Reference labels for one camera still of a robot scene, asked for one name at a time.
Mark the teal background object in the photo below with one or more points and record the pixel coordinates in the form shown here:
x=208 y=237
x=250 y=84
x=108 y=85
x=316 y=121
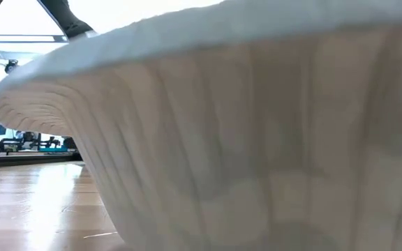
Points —
x=52 y=149

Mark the grey horizontal overhead bar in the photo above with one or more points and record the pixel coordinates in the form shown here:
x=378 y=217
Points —
x=19 y=38

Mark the round black background device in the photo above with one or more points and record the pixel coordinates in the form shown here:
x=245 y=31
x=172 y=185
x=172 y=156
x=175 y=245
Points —
x=11 y=65

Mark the large white patterned paper bowl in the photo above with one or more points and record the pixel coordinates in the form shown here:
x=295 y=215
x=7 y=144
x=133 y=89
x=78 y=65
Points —
x=239 y=139

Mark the dark background machinery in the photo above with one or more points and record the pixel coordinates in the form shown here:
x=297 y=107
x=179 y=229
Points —
x=30 y=139

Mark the black aluminium table frame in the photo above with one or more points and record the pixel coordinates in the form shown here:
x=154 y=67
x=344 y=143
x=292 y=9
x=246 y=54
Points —
x=23 y=159

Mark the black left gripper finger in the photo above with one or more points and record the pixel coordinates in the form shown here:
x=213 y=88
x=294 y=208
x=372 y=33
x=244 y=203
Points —
x=68 y=21

